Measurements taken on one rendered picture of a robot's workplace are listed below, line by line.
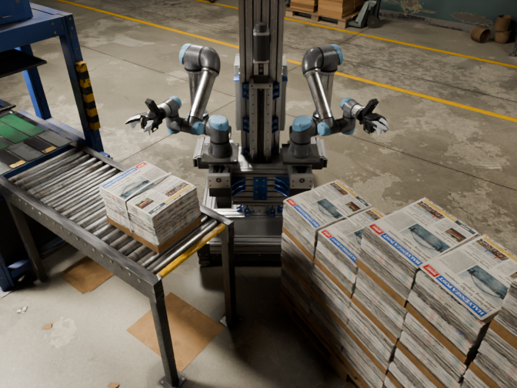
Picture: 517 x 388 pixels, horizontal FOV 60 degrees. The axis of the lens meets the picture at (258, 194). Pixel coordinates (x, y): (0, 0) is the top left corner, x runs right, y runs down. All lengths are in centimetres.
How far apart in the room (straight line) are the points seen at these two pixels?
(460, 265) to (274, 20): 158
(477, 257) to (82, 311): 228
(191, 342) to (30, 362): 90
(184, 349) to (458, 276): 162
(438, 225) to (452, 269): 25
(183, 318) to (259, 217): 88
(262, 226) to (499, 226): 187
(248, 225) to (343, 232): 110
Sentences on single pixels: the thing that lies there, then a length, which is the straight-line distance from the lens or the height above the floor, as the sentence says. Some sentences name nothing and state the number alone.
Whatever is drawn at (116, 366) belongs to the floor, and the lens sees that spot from 281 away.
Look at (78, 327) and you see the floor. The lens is 305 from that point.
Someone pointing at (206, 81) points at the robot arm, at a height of 133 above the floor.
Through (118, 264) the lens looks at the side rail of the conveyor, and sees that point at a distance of 219.
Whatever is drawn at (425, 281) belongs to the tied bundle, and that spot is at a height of 104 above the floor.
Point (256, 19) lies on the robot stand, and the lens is 263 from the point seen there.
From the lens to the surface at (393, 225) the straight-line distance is 195.
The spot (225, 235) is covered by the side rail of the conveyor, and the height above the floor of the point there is 72.
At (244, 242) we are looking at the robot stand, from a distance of 305.
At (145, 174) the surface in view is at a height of 103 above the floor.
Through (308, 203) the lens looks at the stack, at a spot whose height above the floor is 83.
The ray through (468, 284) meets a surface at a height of 107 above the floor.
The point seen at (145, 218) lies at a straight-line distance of 207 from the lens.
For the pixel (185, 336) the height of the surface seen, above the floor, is 0.
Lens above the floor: 228
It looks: 37 degrees down
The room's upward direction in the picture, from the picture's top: straight up
